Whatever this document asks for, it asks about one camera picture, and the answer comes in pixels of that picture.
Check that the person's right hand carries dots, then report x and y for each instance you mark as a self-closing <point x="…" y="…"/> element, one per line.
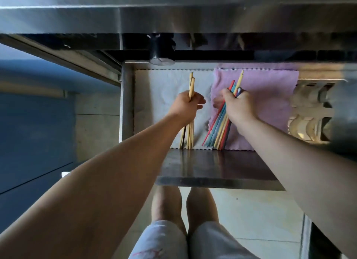
<point x="241" y="108"/>

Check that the person's left hand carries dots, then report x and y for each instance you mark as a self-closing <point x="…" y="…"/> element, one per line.
<point x="182" y="108"/>

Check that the person's right thumb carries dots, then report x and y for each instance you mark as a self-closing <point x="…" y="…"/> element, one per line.
<point x="219" y="102"/>

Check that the person's left thumb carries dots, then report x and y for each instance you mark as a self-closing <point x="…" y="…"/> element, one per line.
<point x="200" y="101"/>

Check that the bundle of wooden chopsticks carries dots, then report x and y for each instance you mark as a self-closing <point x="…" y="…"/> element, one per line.
<point x="191" y="86"/>

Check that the bundle of coloured chopsticks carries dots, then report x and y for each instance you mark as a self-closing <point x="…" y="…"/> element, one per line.
<point x="219" y="127"/>

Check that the person's left forearm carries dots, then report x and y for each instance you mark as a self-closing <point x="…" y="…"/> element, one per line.
<point x="106" y="183"/>

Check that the person's right forearm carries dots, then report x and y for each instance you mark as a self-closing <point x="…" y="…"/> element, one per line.
<point x="301" y="166"/>

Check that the white cloth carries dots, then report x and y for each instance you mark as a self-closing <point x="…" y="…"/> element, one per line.
<point x="159" y="99"/>

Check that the pink cloth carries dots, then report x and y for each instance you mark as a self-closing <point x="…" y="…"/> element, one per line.
<point x="267" y="99"/>

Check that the stainless steel table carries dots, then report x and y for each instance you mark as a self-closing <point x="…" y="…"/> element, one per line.
<point x="212" y="166"/>

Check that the white ornate rack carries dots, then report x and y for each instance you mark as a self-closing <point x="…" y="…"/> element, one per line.
<point x="305" y="105"/>

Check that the person's right leg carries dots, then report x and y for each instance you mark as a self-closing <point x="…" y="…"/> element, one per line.
<point x="201" y="205"/>

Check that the person's leg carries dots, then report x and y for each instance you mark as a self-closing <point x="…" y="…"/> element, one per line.
<point x="201" y="205"/>
<point x="167" y="205"/>

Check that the person's left leg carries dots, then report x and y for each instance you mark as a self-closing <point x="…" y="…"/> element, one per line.
<point x="167" y="205"/>

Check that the light grey shorts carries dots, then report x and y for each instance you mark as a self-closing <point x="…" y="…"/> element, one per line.
<point x="195" y="243"/>

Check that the stainless steel shelf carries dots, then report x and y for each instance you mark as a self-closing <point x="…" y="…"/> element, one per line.
<point x="83" y="19"/>

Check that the blue cabinet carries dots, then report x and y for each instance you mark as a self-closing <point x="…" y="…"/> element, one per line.
<point x="33" y="144"/>

